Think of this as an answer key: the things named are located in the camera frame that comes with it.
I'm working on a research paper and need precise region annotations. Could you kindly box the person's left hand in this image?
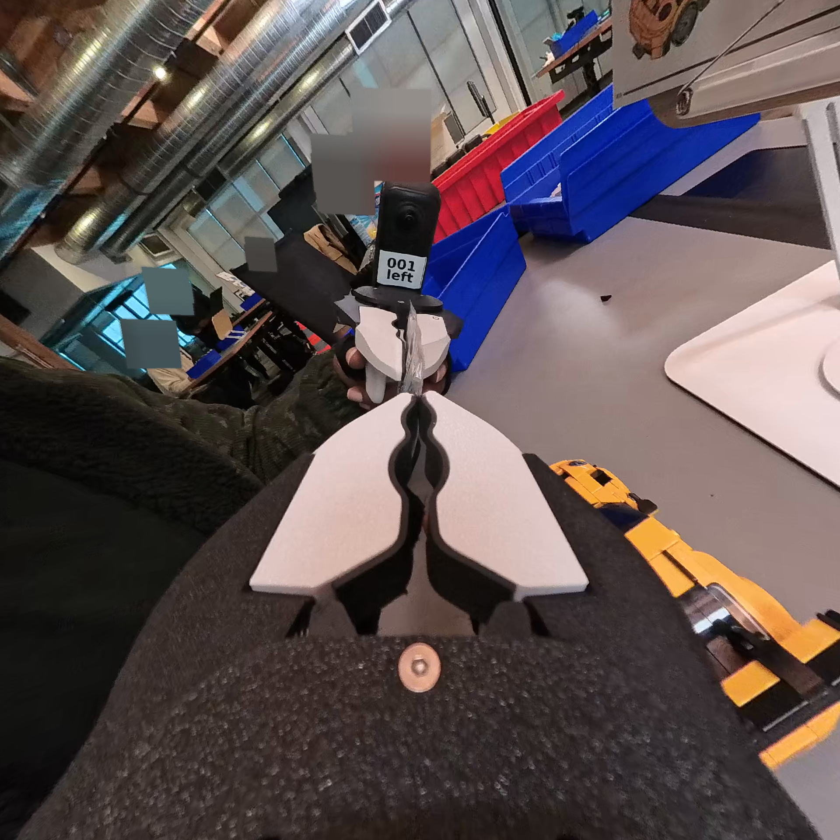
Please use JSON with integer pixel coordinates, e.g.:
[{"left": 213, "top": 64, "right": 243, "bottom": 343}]
[{"left": 333, "top": 341, "right": 370, "bottom": 411}]

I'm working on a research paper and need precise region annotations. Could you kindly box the silver ventilation duct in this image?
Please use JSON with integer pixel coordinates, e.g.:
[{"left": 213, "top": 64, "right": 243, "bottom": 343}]
[
  {"left": 52, "top": 0, "right": 427, "bottom": 263},
  {"left": 0, "top": 0, "right": 221, "bottom": 191}
]

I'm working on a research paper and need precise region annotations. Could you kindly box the blue plastic storage bin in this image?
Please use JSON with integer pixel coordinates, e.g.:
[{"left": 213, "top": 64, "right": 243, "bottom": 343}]
[
  {"left": 500, "top": 108, "right": 631, "bottom": 221},
  {"left": 525, "top": 98, "right": 762, "bottom": 242},
  {"left": 423, "top": 210, "right": 527, "bottom": 375}
]

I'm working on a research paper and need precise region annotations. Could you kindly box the lego instruction booklet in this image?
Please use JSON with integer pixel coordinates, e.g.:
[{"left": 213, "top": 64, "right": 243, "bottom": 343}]
[{"left": 610, "top": 0, "right": 788, "bottom": 101}]

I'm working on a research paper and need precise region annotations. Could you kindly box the wooden background table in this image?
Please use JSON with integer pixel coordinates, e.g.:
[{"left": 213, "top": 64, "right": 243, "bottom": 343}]
[{"left": 535, "top": 13, "right": 614, "bottom": 86}]

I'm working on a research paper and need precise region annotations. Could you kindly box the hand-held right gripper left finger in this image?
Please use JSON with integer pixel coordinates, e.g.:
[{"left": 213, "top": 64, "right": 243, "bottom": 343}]
[{"left": 249, "top": 394, "right": 424, "bottom": 636}]

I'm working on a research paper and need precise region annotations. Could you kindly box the small blue parts bin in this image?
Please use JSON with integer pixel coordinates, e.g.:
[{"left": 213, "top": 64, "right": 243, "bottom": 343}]
[{"left": 551, "top": 10, "right": 601, "bottom": 40}]

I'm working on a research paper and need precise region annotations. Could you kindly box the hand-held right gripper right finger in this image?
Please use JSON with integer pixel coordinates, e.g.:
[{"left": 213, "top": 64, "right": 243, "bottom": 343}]
[{"left": 420, "top": 392, "right": 590, "bottom": 634}]

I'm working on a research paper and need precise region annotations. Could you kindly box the white metal book stand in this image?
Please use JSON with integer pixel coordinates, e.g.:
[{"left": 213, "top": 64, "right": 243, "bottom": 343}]
[{"left": 613, "top": 39, "right": 840, "bottom": 490}]

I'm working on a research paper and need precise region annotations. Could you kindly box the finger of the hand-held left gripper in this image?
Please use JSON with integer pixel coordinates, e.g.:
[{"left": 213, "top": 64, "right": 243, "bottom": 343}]
[
  {"left": 408, "top": 312, "right": 454, "bottom": 388},
  {"left": 353, "top": 307, "right": 406, "bottom": 385}
]

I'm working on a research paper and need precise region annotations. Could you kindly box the clear plastic parts bag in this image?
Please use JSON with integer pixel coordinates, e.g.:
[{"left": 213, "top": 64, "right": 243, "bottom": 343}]
[{"left": 402, "top": 303, "right": 424, "bottom": 398}]

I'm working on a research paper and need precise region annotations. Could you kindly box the red plastic bin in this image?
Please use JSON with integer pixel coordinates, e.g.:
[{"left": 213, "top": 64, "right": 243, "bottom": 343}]
[{"left": 430, "top": 91, "right": 567, "bottom": 244}]

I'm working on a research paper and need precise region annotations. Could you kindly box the yellow lego car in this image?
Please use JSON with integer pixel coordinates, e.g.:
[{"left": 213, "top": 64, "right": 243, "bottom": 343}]
[{"left": 548, "top": 458, "right": 840, "bottom": 772}]

